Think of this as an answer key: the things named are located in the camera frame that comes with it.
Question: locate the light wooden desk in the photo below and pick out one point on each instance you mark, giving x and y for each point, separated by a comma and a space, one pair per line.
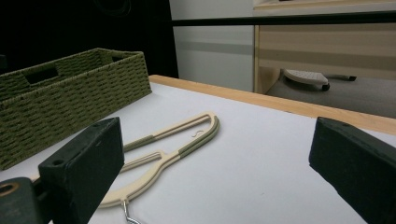
327, 46

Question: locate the black curtain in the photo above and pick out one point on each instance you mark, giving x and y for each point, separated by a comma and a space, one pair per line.
77, 25

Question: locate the beige clothes hanger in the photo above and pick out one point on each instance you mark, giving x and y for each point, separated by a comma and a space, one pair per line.
199, 141

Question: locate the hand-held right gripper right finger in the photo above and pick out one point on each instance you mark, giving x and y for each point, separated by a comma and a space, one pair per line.
358, 165

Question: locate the green woven basket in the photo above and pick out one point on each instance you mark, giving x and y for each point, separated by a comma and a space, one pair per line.
77, 102

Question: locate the white cabinet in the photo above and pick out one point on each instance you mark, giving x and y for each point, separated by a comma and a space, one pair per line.
214, 62

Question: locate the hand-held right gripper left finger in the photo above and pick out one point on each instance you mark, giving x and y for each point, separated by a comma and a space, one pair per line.
84, 168

